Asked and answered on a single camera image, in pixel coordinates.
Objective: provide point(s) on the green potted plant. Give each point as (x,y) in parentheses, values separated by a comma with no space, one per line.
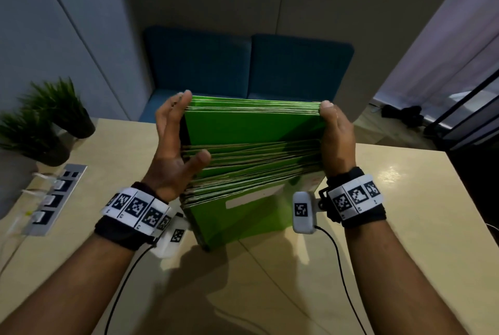
(58,107)
(31,138)

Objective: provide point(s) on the white plug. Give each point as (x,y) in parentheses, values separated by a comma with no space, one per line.
(41,218)
(62,184)
(51,200)

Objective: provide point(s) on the silver power socket panel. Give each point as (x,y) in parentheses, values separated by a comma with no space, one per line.
(58,198)

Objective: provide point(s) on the person's right hand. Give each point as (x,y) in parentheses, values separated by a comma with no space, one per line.
(340,144)

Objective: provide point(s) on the person's left forearm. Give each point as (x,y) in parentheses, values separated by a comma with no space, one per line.
(78,288)

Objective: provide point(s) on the stack of green folders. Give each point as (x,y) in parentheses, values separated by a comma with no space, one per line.
(249,175)

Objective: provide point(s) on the person's right fingers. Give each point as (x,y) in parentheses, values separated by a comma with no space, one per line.
(326,109)

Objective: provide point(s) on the black metal door frame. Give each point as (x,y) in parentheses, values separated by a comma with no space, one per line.
(464,112)

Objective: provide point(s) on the person's right forearm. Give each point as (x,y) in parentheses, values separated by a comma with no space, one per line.
(390,280)

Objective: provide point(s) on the black bag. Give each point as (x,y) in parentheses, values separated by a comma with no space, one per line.
(403,114)

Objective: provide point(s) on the blue sofa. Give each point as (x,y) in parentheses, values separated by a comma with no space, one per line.
(234,66)

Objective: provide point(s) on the black wristband with marker tags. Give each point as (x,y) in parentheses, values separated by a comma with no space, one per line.
(354,198)
(134,210)

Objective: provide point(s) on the person's left hand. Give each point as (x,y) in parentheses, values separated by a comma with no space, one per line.
(165,167)

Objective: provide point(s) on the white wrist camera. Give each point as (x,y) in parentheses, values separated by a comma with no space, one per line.
(171,239)
(304,214)

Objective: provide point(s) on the person's left thumb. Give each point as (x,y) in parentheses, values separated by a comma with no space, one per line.
(198,161)

